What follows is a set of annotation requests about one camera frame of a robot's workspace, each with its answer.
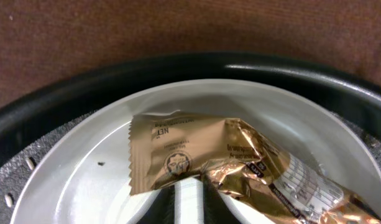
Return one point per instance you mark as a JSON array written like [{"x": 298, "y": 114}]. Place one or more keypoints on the grey plate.
[{"x": 84, "y": 178}]

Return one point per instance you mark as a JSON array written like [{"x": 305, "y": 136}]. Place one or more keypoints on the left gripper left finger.
[{"x": 162, "y": 210}]

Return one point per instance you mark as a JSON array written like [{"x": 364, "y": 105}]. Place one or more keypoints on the gold snack wrapper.
[{"x": 235, "y": 159}]

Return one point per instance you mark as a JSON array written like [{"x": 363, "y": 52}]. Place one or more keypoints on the round black tray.
[{"x": 30, "y": 125}]

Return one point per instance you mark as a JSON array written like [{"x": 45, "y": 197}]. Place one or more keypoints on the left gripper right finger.
[{"x": 214, "y": 208}]

